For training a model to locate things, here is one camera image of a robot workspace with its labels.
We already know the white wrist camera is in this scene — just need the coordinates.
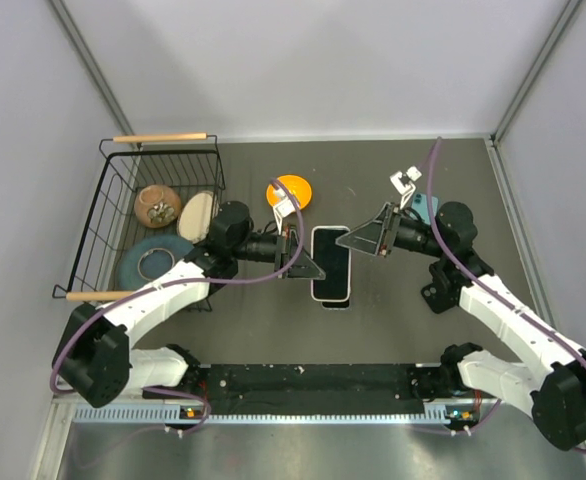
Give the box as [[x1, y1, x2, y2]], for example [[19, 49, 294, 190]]
[[272, 187, 297, 234], [389, 166, 422, 210]]

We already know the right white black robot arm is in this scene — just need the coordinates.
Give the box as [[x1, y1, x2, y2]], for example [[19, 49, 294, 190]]
[[336, 202, 586, 451]]

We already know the purple cable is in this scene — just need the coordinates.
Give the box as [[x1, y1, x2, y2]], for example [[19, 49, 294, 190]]
[[425, 137, 586, 455], [48, 178, 305, 471]]

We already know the grey cable duct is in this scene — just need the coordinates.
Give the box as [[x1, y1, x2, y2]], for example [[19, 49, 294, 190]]
[[72, 402, 479, 426]]

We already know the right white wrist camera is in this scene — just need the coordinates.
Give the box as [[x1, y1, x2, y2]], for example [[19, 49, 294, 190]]
[[389, 166, 422, 210]]

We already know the brown ceramic vase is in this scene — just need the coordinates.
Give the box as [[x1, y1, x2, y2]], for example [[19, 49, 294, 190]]
[[134, 184, 182, 229]]

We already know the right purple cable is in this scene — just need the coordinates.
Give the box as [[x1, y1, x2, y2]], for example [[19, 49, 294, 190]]
[[425, 137, 586, 455]]

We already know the beige oval plate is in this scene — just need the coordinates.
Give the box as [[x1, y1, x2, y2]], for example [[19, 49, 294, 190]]
[[177, 190, 219, 244]]

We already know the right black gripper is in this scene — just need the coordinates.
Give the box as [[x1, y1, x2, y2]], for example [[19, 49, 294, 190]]
[[337, 202, 447, 259]]

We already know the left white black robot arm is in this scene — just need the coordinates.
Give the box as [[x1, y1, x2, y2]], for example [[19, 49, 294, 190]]
[[49, 201, 324, 408]]

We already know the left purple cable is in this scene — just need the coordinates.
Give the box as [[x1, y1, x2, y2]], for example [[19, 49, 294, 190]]
[[48, 178, 305, 471]]

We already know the teal phone case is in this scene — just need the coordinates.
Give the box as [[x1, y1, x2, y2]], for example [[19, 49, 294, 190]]
[[411, 193, 439, 225]]

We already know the orange bowl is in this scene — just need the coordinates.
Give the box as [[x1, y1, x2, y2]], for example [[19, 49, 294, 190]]
[[266, 174, 312, 210]]

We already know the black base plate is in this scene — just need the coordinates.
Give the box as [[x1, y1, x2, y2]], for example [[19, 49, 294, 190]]
[[175, 363, 469, 401]]

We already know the black wire basket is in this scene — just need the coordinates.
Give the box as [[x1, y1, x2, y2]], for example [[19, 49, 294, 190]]
[[52, 133, 225, 300]]

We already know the beige phone case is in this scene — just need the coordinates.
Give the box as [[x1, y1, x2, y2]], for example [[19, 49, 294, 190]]
[[310, 225, 351, 302]]

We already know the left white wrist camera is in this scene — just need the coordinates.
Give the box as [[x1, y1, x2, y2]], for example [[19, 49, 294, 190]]
[[272, 187, 297, 234]]

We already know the blue grey ceramic bowl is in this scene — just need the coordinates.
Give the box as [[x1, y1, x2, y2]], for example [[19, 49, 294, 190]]
[[117, 234, 194, 291]]

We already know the black phone case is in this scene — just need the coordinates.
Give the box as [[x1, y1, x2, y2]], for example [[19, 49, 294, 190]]
[[420, 283, 460, 314]]

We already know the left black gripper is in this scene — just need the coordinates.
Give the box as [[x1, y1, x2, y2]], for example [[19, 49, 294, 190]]
[[232, 224, 326, 280]]

